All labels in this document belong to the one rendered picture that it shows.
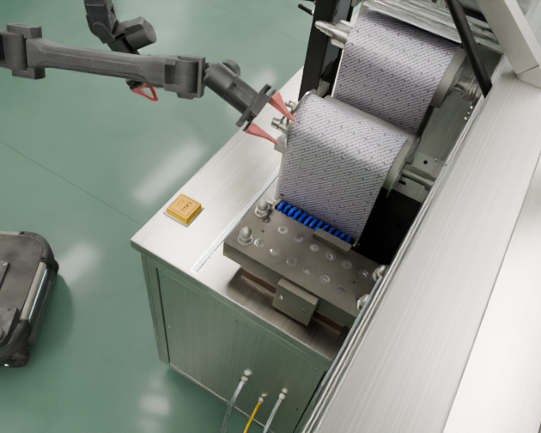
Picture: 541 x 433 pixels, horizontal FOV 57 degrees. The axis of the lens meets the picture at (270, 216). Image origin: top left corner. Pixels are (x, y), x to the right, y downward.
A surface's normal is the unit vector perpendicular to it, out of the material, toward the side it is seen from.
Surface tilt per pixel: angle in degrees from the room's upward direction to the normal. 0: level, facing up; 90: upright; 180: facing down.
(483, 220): 0
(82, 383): 0
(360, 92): 92
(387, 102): 92
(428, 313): 0
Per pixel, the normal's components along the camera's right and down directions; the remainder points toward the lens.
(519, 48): -0.51, 0.65
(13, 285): 0.11, -0.61
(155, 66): -0.18, 0.40
